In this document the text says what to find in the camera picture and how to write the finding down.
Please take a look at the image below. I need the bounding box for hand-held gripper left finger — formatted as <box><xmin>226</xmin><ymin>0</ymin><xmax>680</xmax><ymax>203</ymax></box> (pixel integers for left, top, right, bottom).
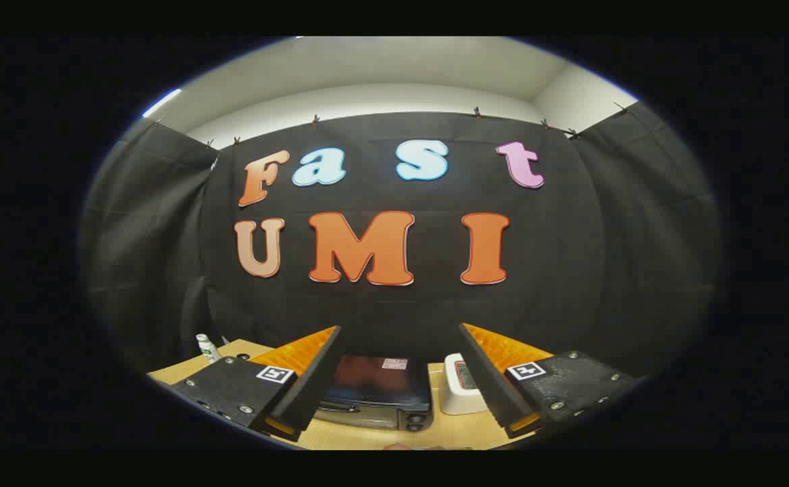
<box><xmin>171</xmin><ymin>325</ymin><xmax>342</xmax><ymax>444</ymax></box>

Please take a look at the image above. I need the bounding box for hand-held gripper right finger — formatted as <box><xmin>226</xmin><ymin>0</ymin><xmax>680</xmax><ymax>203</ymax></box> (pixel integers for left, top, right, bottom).
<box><xmin>459</xmin><ymin>323</ymin><xmax>639</xmax><ymax>439</ymax></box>

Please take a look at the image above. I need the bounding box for black toaster oven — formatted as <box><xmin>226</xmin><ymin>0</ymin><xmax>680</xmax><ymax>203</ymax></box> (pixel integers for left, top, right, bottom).
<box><xmin>313</xmin><ymin>354</ymin><xmax>434</xmax><ymax>434</ymax></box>

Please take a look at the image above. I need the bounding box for white pop-up toaster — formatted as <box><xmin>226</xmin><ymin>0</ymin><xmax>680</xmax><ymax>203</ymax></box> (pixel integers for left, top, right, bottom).
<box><xmin>439</xmin><ymin>352</ymin><xmax>490</xmax><ymax>416</ymax></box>

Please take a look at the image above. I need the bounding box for white bottle with green label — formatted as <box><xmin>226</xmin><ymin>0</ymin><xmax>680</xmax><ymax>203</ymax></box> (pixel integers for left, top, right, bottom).
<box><xmin>196</xmin><ymin>333</ymin><xmax>222</xmax><ymax>365</ymax></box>

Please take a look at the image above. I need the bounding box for ceiling light strip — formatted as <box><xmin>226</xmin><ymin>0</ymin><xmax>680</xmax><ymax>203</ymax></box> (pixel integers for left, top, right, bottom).
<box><xmin>141</xmin><ymin>88</ymin><xmax>183</xmax><ymax>119</ymax></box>

